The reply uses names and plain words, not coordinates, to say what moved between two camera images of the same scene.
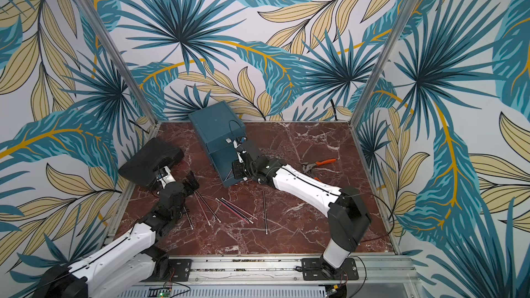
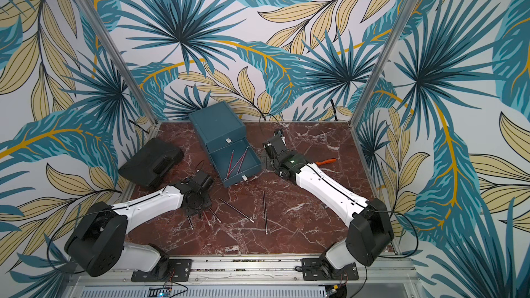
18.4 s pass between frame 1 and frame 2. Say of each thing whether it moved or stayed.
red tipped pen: stayed
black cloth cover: stayed
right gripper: moved
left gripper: moved
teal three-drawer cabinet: stayed
